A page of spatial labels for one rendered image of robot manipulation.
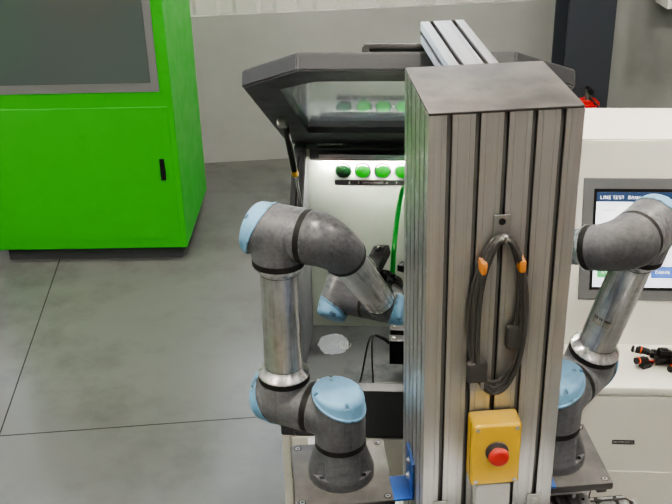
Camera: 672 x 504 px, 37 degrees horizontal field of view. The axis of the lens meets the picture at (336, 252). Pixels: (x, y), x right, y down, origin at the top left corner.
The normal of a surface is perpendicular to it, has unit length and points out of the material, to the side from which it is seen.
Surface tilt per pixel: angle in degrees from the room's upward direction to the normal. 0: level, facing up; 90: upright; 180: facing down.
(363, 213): 90
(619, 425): 90
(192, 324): 0
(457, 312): 90
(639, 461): 90
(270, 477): 0
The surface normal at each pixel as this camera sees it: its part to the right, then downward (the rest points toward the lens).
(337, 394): 0.09, -0.86
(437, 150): 0.09, 0.45
